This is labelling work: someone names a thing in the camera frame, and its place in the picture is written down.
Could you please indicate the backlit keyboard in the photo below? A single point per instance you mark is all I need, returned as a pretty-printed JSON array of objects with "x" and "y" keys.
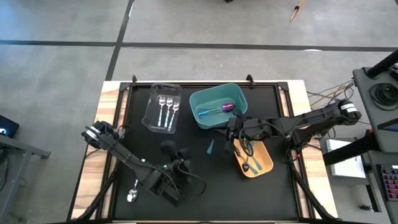
[{"x": 391, "y": 183}]

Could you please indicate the orange plastic bin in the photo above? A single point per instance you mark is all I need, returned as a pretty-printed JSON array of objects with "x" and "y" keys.
[{"x": 264, "y": 155}]

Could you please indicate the black cart beam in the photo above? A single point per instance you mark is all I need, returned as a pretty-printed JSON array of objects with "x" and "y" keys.
[{"x": 348, "y": 150}]

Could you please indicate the grey workbench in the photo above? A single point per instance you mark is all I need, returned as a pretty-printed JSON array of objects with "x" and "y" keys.
[{"x": 25, "y": 148}]

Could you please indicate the white box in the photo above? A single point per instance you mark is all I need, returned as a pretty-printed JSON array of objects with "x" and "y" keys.
[{"x": 348, "y": 169}]

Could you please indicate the silver spoons pair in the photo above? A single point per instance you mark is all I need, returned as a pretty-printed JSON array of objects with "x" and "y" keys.
[{"x": 132, "y": 195}]

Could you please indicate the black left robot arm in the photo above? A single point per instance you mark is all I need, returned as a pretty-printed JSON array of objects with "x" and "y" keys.
[{"x": 124, "y": 152}]

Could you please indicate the black screen device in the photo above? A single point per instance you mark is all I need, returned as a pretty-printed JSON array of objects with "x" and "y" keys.
[{"x": 7, "y": 126}]

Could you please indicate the clear plastic bin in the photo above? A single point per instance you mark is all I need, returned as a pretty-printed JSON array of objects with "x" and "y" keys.
[{"x": 155, "y": 121}]

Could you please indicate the black pole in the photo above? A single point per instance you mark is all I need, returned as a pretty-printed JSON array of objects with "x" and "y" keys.
[{"x": 382, "y": 65}]

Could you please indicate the black table mat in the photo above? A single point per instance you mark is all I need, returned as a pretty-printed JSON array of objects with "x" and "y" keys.
[{"x": 211, "y": 205}]

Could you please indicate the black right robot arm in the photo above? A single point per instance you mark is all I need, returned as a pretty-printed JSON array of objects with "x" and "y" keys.
[{"x": 314, "y": 119}]

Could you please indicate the teal plastic bin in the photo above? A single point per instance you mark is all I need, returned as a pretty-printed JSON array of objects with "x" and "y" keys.
[{"x": 205, "y": 98}]

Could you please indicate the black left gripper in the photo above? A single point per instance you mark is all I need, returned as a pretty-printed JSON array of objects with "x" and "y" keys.
[{"x": 178, "y": 171}]

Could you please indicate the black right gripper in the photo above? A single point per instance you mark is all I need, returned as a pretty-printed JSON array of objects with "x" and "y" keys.
[{"x": 244, "y": 127}]

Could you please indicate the grey equipment cart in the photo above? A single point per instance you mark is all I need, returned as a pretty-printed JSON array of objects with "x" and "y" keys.
[{"x": 362, "y": 93}]

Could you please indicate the grey keyboard stand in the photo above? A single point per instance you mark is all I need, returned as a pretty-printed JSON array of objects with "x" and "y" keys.
[{"x": 373, "y": 186}]

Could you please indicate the black table clamp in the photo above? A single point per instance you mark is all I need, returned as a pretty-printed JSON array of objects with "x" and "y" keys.
[
  {"x": 134, "y": 80},
  {"x": 250, "y": 80}
]

